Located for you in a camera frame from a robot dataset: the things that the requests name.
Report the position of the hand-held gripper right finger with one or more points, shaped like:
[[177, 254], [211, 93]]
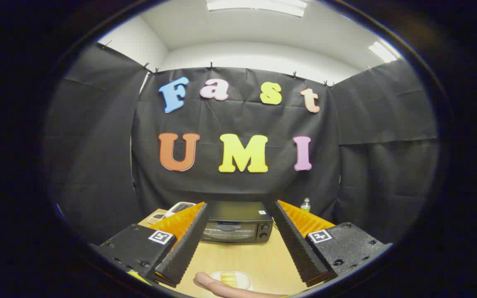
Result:
[[298, 248]]

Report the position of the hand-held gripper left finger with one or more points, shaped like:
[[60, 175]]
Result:
[[184, 248]]

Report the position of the yellow ridged bread roll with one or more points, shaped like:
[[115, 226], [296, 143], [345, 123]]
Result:
[[229, 280]]

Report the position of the black toaster oven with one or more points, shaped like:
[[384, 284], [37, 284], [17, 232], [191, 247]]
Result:
[[238, 211]]

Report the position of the white pop-up toaster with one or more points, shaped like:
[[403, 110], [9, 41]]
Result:
[[178, 207]]

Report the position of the green label drink bottle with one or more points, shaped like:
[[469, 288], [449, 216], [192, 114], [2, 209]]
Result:
[[305, 205]]

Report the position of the white rectangular plate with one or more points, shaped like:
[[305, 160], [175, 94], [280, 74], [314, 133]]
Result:
[[244, 279]]

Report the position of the black backdrop cloth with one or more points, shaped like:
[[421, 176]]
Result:
[[242, 190]]

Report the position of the small ceiling light panel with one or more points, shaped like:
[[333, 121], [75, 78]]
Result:
[[381, 51]]

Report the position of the long ceiling light panel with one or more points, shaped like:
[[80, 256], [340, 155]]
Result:
[[255, 6]]

